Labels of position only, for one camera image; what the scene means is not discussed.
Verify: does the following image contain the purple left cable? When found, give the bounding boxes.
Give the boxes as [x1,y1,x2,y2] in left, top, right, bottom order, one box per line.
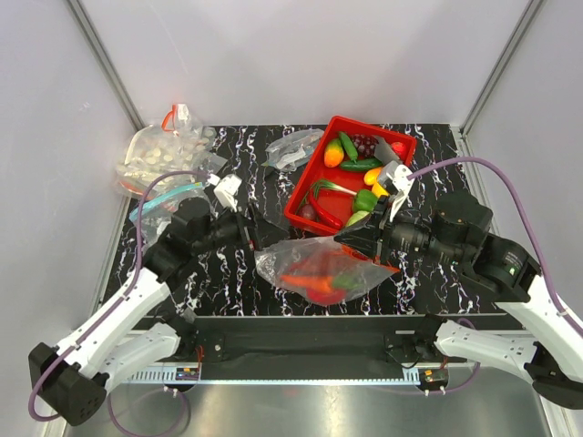
[27,170,220,437]

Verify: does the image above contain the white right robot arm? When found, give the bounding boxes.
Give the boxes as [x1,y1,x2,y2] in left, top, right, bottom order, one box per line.
[334,192,582,410]

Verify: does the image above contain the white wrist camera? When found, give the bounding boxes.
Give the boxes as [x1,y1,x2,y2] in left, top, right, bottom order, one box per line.
[209,174,242,211]
[376,161,413,221]

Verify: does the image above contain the clear blue-zip bag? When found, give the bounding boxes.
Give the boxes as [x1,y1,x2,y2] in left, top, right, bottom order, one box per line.
[140,183,208,249]

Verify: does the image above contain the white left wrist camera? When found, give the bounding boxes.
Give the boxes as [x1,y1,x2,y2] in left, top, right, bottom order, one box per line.
[209,174,242,211]

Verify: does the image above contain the purple cable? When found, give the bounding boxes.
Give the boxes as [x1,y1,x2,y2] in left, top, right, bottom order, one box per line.
[371,157,583,395]
[27,170,220,437]

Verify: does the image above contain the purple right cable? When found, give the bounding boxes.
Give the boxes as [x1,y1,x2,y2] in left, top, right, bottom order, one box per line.
[371,157,583,395]

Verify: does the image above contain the yellow toy lemon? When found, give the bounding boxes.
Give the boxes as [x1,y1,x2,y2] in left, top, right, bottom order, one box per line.
[371,183,389,198]

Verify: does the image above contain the green toy bell pepper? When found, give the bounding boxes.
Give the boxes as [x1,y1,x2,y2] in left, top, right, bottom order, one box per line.
[352,189,378,213]

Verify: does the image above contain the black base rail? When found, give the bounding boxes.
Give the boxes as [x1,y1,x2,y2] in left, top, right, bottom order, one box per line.
[167,316,444,383]

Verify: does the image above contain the red toy apple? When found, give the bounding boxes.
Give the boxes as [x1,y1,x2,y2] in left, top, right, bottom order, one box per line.
[391,141,409,161]

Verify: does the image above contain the red toy chili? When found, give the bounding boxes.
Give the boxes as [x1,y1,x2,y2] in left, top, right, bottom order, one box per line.
[308,191,343,230]

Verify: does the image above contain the red toy lobster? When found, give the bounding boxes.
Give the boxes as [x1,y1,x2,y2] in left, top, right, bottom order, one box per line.
[286,250,360,276]

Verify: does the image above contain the pale green toy cabbage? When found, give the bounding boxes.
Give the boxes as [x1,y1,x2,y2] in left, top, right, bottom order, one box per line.
[344,210,370,228]

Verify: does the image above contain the red toy bell pepper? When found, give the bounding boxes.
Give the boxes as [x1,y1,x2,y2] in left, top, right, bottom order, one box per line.
[306,290,346,306]

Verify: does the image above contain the yellow toy mango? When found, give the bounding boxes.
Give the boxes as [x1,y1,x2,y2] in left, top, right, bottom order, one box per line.
[363,167,383,187]

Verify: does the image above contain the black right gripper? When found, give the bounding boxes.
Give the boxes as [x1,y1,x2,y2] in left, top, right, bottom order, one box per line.
[334,193,465,266]

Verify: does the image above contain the grey toy fish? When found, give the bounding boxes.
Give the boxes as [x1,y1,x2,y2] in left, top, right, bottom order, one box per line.
[373,136,403,165]

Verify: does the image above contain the clear orange-zip bag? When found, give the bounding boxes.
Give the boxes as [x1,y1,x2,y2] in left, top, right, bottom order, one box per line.
[254,237,400,306]

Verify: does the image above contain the red plastic bin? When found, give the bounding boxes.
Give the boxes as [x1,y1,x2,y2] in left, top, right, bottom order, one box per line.
[284,116,417,236]

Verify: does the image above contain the purple toy onion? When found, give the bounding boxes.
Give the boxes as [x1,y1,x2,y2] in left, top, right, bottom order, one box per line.
[298,204,318,221]

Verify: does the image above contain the small clear bag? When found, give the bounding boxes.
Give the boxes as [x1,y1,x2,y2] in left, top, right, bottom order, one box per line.
[262,128,324,172]

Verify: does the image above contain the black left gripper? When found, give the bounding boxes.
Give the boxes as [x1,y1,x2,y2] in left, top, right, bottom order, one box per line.
[193,202,290,256]

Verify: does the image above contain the green toy pea pod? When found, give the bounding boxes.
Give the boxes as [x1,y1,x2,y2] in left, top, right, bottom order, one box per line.
[338,131,359,162]

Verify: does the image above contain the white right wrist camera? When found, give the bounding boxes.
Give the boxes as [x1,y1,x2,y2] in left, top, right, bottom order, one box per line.
[376,161,413,221]

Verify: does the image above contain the purple toy grapes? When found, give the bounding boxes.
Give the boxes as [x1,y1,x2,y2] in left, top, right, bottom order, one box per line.
[351,134,378,158]

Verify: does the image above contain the orange toy carrot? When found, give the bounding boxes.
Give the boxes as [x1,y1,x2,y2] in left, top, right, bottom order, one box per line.
[280,275,332,293]

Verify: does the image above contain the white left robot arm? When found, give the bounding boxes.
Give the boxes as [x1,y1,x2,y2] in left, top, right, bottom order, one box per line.
[28,198,289,426]

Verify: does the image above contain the green toy cucumber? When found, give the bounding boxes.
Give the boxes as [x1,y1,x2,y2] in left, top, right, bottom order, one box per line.
[339,158,384,172]

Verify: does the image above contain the green toy scallion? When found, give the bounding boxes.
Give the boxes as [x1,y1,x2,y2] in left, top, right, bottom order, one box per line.
[311,178,356,197]

